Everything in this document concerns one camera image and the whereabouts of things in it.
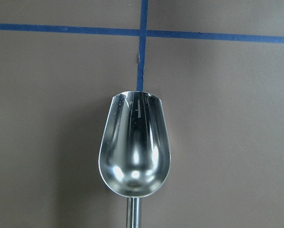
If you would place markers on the metal ice scoop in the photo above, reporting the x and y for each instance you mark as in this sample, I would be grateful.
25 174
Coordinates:
134 158

